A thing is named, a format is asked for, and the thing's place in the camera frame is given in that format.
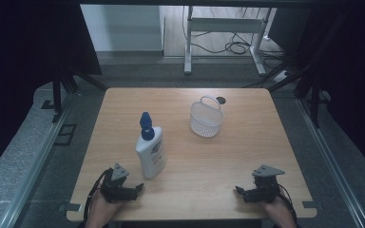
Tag black metal stand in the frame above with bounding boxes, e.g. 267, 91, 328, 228
242, 12, 351, 129

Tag person's right hand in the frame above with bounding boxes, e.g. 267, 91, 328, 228
259, 196, 297, 228

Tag white cabinet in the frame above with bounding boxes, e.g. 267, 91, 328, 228
80, 4, 164, 53

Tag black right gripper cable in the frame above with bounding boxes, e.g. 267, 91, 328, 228
278, 183, 299, 228

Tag white metal desk frame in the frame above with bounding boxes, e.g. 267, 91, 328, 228
183, 5, 274, 77

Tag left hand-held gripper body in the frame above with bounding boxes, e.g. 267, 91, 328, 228
100, 162, 140, 204

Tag white plastic basket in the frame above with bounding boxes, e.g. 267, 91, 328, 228
189, 95, 225, 139

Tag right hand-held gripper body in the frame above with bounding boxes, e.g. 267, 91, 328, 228
245, 164, 286, 204

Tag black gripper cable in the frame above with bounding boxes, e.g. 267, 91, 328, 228
83, 168, 114, 224
278, 183, 299, 228

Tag grey metal rail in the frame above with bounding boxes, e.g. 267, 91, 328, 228
295, 97, 365, 228
0, 94, 75, 228

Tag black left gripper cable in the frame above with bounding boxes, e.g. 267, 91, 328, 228
83, 168, 114, 224

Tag black floor cables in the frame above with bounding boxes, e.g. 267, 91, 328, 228
182, 5, 288, 69

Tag white bottle with blue cap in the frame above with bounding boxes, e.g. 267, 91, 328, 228
135, 111, 167, 181

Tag black tripod stand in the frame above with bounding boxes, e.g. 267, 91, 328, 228
50, 65, 108, 124

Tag person's left hand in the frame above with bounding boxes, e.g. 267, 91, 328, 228
85, 191, 124, 228

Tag white power strip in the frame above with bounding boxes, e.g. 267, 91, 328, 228
273, 69, 291, 84

